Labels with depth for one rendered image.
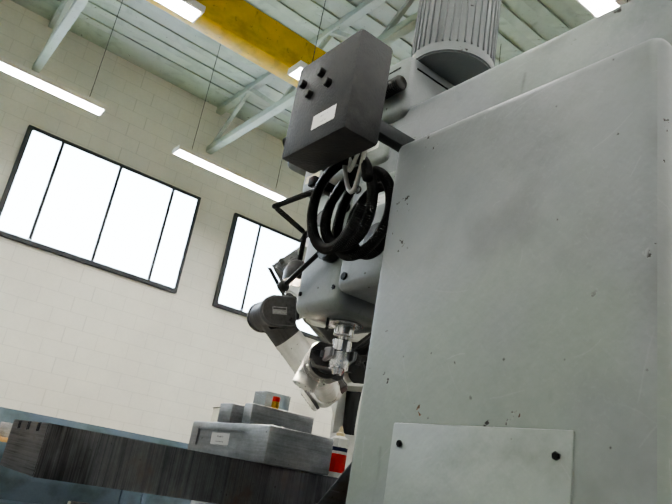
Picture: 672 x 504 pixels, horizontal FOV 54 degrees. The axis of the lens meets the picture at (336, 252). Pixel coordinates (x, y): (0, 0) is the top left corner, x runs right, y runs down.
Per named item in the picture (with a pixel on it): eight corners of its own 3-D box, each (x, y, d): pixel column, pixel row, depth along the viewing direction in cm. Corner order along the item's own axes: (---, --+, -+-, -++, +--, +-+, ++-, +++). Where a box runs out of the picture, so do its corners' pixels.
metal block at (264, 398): (249, 419, 138) (255, 391, 140) (273, 425, 141) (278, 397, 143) (261, 420, 134) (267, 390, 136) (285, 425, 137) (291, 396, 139)
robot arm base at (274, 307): (253, 342, 204) (242, 307, 205) (290, 330, 210) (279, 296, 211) (268, 336, 191) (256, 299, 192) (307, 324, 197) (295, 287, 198)
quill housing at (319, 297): (287, 315, 157) (311, 194, 167) (353, 337, 168) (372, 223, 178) (337, 306, 142) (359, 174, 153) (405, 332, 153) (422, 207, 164)
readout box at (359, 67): (274, 157, 126) (295, 66, 133) (312, 176, 131) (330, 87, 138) (339, 123, 111) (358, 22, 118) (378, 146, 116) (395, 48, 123)
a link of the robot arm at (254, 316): (268, 349, 204) (243, 313, 203) (290, 332, 208) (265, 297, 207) (281, 345, 193) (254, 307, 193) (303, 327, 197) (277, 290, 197)
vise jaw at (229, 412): (216, 421, 140) (220, 402, 142) (275, 434, 148) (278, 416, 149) (228, 422, 136) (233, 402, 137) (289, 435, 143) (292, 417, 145)
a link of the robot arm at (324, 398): (314, 399, 180) (326, 419, 196) (344, 376, 182) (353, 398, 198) (293, 370, 185) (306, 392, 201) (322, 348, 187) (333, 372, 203)
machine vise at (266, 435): (185, 452, 147) (197, 403, 151) (243, 463, 155) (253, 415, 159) (262, 463, 120) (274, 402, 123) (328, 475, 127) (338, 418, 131)
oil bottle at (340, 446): (320, 475, 142) (329, 424, 146) (335, 478, 144) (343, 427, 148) (332, 477, 139) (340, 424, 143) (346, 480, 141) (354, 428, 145)
